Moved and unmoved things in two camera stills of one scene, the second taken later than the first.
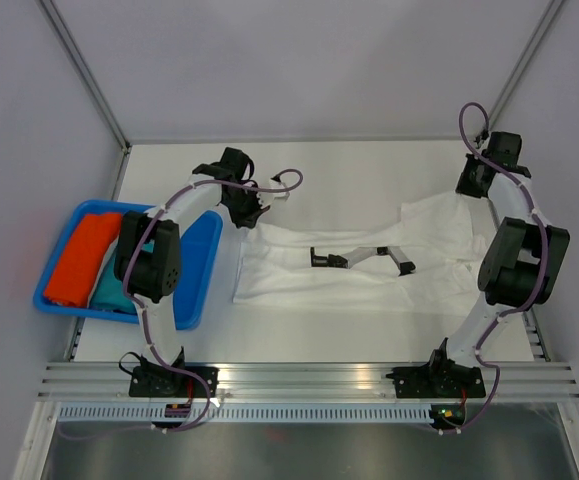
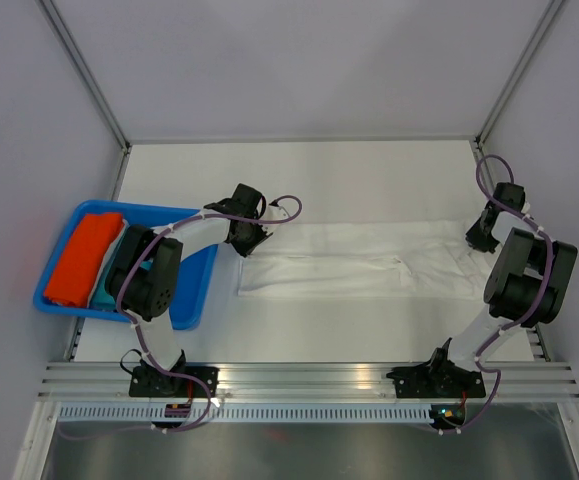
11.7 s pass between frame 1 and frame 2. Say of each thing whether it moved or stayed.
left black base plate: stayed
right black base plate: stayed
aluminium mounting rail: stayed
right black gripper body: moved
